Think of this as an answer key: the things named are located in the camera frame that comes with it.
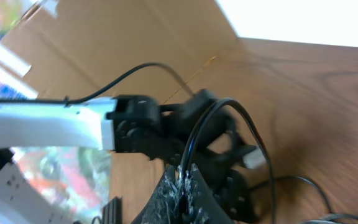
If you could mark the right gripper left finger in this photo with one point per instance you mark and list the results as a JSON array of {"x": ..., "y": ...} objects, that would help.
[{"x": 162, "y": 207}]

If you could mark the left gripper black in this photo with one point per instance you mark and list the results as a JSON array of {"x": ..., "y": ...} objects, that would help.
[{"x": 228, "y": 186}]

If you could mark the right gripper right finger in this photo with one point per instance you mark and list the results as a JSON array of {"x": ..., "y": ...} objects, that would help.
[{"x": 199, "y": 204}]

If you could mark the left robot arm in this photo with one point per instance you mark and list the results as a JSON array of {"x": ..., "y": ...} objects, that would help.
[{"x": 198, "y": 139}]

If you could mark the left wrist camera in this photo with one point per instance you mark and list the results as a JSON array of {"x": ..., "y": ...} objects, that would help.
[{"x": 254, "y": 159}]

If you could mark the left camera cable black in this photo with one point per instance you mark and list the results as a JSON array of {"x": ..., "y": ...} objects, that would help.
[{"x": 120, "y": 81}]

